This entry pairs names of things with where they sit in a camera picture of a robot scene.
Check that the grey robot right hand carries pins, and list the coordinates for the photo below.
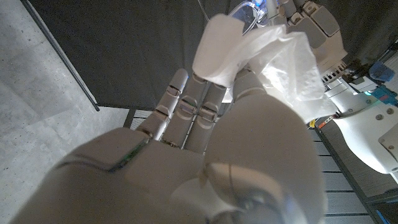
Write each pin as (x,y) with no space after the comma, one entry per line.
(155,180)

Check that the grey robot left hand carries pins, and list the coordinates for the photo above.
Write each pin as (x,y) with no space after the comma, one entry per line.
(323,34)

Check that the white tissue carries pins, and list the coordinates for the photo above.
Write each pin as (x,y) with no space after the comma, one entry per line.
(280,62)

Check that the clear plastic glasses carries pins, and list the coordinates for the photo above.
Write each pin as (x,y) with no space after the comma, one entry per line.
(245,15)

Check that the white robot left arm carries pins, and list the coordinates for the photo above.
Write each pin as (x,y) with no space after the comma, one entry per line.
(363,130)

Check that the black backdrop stand pole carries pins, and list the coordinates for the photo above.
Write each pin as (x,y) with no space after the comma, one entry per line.
(71,74)

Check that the black backdrop curtain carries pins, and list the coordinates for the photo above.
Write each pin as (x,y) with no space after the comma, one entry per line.
(124,46)

